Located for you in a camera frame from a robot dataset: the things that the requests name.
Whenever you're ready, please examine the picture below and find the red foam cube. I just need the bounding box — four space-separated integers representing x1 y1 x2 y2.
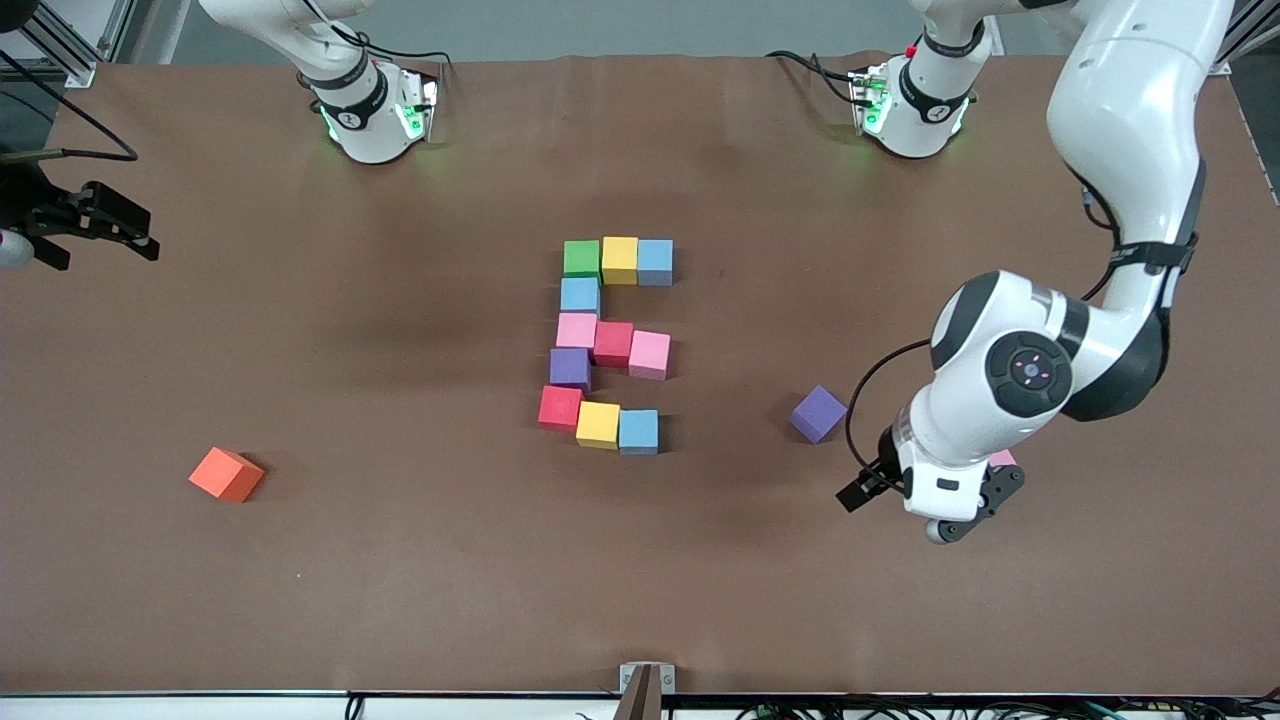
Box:
538 385 586 435
595 321 636 369

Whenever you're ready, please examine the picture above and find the orange foam cube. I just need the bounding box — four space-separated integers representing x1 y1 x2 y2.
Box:
188 446 266 504

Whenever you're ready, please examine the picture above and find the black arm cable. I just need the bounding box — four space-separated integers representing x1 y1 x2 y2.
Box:
0 50 139 164
844 170 1123 473

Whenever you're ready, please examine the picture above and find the purple foam cube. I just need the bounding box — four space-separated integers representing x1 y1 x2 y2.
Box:
788 385 849 445
549 347 594 393

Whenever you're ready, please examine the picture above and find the black base cable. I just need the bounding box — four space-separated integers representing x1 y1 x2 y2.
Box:
765 50 866 106
330 28 453 71

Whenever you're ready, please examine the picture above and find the aluminium frame post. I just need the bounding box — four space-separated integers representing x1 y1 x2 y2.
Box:
0 0 136 89
1197 0 1280 77

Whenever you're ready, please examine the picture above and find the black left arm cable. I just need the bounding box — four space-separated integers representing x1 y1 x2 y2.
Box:
844 170 1123 473

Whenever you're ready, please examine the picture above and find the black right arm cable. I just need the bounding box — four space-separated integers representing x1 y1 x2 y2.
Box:
0 50 139 164

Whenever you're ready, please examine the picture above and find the brown table cover sheet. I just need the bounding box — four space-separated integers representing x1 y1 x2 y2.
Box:
0 52 1280 698

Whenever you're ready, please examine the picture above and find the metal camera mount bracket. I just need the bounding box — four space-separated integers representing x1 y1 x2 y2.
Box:
615 662 676 720

